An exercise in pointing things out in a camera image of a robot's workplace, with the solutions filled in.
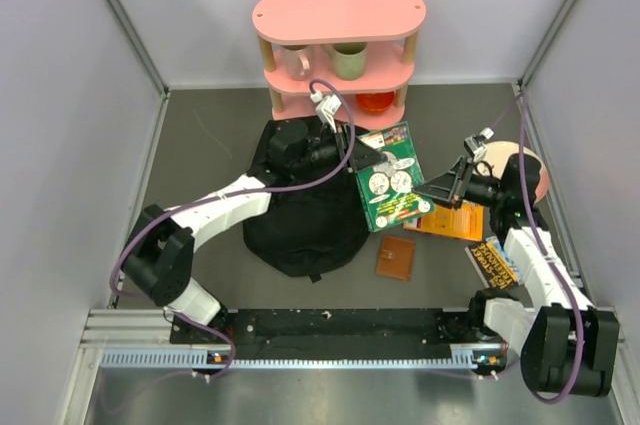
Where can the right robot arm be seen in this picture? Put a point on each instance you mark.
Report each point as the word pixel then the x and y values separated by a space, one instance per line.
pixel 566 345

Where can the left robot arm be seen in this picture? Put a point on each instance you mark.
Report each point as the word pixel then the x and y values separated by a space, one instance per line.
pixel 159 254

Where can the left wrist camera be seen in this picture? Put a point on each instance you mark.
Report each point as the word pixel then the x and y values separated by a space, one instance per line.
pixel 326 107

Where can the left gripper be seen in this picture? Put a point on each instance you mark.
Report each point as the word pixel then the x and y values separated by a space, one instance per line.
pixel 363 155

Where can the cream and pink plate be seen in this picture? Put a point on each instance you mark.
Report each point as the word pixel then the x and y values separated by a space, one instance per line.
pixel 497 157

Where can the black yellow treehouse book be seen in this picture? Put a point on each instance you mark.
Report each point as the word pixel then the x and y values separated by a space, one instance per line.
pixel 495 268

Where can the orange paperback book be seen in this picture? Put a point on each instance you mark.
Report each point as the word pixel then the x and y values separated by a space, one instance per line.
pixel 465 223

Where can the green treehouse paperback book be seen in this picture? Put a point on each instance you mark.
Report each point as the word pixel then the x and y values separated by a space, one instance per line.
pixel 386 189

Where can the green mug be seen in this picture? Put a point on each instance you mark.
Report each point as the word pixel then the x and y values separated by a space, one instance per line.
pixel 348 59

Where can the black student backpack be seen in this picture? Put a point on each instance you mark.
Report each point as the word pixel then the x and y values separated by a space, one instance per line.
pixel 309 232

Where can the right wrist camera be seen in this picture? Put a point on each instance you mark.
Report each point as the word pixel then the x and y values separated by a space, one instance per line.
pixel 476 145

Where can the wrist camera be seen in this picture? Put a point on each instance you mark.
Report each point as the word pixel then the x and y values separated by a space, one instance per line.
pixel 326 107
pixel 476 145

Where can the orange bowl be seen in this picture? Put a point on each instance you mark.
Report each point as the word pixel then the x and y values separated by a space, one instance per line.
pixel 375 103

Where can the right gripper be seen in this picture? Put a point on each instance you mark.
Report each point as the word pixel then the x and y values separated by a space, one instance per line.
pixel 451 186

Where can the pink mug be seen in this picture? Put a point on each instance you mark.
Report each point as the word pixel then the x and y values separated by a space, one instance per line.
pixel 298 61

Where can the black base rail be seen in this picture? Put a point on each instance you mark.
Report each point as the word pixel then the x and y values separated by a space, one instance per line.
pixel 340 334

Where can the brown leather wallet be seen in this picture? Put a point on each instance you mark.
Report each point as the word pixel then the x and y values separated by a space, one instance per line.
pixel 395 258

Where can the pink three-tier shelf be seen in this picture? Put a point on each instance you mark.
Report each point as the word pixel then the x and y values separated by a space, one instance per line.
pixel 389 27

